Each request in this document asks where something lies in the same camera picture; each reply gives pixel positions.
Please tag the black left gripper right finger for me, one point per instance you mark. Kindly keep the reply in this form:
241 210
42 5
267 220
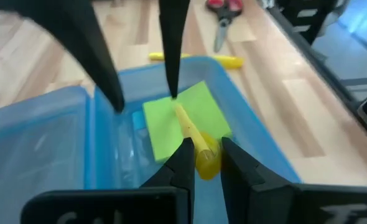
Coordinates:
249 186

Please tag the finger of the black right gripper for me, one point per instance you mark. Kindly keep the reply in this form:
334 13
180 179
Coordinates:
84 46
172 46

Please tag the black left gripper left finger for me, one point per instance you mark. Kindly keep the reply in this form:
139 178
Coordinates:
185 174

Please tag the yellow highlighter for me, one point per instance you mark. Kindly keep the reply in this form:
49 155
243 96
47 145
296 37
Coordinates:
227 60
199 143

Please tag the green sticky note pad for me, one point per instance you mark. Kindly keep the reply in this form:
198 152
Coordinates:
168 130

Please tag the small blue eraser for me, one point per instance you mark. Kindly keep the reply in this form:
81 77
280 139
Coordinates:
139 119

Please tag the blue plastic pencil case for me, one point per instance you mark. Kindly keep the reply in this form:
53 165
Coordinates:
62 140

